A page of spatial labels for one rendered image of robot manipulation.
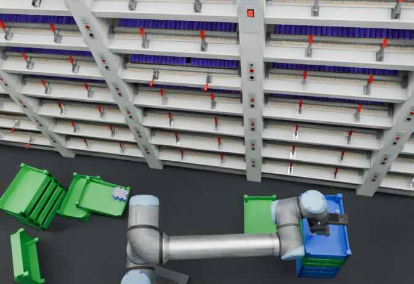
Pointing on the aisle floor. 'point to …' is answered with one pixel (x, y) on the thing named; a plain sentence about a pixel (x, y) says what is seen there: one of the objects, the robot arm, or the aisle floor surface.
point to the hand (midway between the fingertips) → (328, 230)
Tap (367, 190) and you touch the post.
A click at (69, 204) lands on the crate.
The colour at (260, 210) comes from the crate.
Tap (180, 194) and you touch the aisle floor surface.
